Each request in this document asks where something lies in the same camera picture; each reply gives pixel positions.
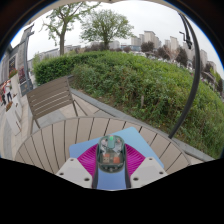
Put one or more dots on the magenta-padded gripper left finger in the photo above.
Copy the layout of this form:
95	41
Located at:
85	161

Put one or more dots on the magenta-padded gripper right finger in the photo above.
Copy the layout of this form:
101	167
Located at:
136	161

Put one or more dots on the transparent computer mouse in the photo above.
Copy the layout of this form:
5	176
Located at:
111	155

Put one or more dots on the blue mouse pad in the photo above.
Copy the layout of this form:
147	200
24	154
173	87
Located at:
140	140

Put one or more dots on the slatted wooden chair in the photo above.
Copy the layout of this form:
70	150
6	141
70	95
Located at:
50	96

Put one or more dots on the green hedge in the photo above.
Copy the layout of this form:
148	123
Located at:
133	83

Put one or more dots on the white flower planter box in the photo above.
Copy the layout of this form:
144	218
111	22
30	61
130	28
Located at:
13	118

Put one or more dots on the curved dark umbrella pole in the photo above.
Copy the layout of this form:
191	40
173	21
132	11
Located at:
195	83

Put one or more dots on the person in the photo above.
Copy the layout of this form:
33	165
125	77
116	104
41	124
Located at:
8	92
2	95

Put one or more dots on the tall grey sign pillar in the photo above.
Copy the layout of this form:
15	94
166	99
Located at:
22	60

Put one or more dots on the distant high-rise buildings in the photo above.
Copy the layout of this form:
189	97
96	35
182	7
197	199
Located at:
149	36

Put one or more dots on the tall bare-trunk tree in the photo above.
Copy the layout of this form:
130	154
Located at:
62	36

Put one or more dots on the round leafy tree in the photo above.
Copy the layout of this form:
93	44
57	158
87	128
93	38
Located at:
106	25

